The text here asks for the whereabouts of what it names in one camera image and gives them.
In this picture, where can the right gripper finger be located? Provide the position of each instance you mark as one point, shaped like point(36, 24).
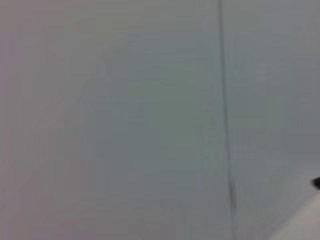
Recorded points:
point(317, 183)

